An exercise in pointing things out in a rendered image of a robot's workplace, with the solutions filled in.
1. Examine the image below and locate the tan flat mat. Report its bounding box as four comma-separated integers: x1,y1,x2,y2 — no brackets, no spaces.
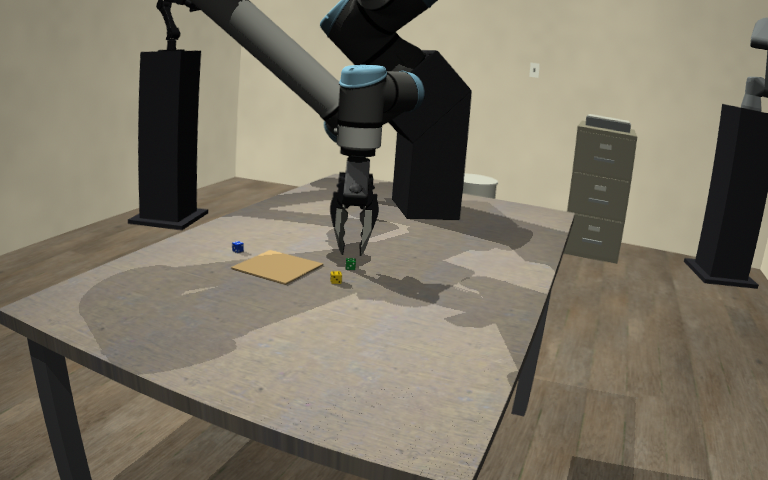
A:
231,250,323,285

